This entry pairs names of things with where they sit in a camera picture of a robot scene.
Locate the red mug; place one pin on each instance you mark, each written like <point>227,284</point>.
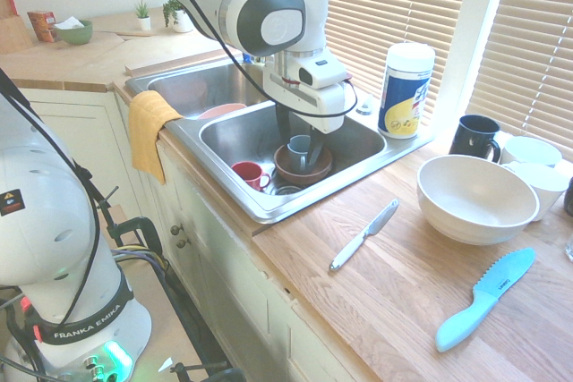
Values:
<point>246,174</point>

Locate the brown wooden bowl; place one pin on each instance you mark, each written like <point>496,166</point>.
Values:
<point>295,176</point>

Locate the small potted upright plant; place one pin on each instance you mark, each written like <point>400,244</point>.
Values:
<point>143,19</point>

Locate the light blue serrated knife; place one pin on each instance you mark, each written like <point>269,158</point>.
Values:
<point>488,294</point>

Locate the wooden knife block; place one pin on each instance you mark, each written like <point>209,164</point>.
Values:
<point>13,33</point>

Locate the black mounting clamp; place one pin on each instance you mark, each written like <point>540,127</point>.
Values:
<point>143,230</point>

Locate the yellow dish cloth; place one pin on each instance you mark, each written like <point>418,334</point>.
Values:
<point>145,131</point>

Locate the white paper napkin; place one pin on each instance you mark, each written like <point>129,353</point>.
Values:
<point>69,23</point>

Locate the brass cabinet knob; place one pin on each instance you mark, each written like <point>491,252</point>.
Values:
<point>177,229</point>
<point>181,243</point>

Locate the white sink hole cap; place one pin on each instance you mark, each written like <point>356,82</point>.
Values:
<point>365,107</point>

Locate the dark round object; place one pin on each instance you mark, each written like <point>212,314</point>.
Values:
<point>569,196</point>

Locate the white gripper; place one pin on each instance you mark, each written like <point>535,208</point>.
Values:
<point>322,107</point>

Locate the red cardboard box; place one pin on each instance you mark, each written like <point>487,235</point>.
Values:
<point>40,26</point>

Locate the metal sink drain strainer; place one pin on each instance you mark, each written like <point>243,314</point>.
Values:
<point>285,190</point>

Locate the grey mug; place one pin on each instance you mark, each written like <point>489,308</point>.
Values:
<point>297,149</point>

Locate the black mug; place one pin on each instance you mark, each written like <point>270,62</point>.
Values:
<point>472,140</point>

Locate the green bowl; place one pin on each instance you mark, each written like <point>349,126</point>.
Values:
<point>76,35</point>

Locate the potted trailing plant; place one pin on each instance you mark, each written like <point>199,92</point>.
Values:
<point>179,17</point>

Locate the disinfecting wipes canister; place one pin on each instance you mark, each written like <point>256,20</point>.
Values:
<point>405,91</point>

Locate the large cream bowl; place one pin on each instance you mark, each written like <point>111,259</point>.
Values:
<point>474,203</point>

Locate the small white bowl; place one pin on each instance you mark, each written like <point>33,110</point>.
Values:
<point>548,189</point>
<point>532,151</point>

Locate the blue dish soap bottle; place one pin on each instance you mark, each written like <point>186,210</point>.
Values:
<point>254,60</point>

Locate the window blind behind mugs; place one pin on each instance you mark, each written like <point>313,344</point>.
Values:
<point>532,55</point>

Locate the stainless steel double sink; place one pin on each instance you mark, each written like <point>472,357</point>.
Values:
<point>233,136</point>

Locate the pink plastic bowl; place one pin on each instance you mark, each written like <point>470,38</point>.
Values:
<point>221,110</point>

